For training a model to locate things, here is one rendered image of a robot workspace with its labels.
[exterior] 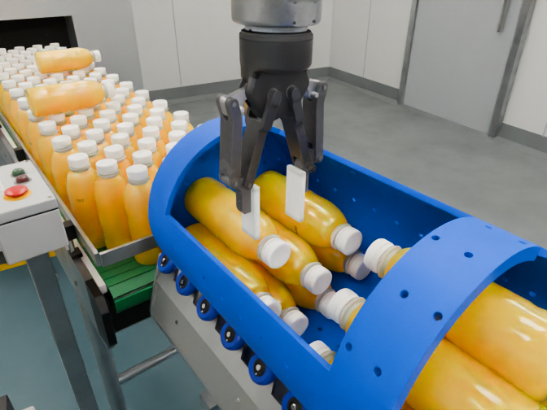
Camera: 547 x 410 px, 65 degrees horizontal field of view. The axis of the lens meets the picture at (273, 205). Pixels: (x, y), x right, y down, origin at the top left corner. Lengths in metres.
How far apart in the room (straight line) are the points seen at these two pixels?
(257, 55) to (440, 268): 0.26
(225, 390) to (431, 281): 0.43
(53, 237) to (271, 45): 0.56
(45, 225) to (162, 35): 4.36
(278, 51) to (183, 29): 4.73
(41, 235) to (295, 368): 0.54
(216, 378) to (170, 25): 4.60
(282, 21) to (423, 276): 0.26
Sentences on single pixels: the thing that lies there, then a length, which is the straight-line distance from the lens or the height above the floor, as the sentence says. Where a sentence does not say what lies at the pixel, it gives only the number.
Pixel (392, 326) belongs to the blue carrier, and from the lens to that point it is 0.38.
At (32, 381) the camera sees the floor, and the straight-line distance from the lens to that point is 2.07.
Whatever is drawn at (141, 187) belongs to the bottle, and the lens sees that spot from 0.85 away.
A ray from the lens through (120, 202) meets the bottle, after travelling 0.91.
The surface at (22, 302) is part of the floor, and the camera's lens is 2.46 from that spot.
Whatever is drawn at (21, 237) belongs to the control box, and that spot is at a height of 1.05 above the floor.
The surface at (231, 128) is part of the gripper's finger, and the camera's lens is 0.44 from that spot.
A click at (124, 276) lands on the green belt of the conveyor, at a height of 0.90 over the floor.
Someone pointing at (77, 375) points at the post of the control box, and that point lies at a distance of 1.18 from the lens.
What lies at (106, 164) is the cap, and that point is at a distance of 0.90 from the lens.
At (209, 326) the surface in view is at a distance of 0.74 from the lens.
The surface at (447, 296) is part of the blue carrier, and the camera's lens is 0.38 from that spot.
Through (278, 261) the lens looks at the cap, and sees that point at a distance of 0.57.
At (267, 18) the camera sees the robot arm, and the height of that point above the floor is 1.41.
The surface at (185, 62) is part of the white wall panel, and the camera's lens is 5.21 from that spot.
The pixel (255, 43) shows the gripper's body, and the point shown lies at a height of 1.38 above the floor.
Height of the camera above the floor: 1.46
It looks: 30 degrees down
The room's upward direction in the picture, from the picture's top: straight up
